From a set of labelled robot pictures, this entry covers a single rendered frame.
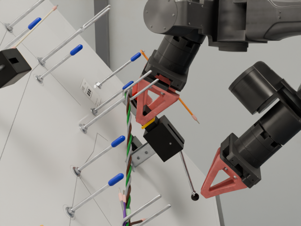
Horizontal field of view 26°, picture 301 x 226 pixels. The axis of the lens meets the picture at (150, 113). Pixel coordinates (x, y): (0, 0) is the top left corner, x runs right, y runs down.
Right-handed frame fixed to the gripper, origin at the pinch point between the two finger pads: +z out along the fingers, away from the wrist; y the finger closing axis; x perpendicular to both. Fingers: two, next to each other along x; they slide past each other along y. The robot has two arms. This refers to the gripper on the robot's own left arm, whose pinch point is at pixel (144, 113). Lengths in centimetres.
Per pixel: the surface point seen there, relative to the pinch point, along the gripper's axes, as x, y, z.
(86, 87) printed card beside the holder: -10.5, -6.6, 2.8
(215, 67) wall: 20, -125, 15
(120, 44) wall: -13, -125, 24
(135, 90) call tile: -2.7, -18.6, 3.1
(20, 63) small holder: -16.7, 27.6, -7.9
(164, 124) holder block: 3.6, 1.8, -0.6
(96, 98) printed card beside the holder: -8.2, -6.6, 3.9
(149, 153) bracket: 3.8, 0.9, 5.3
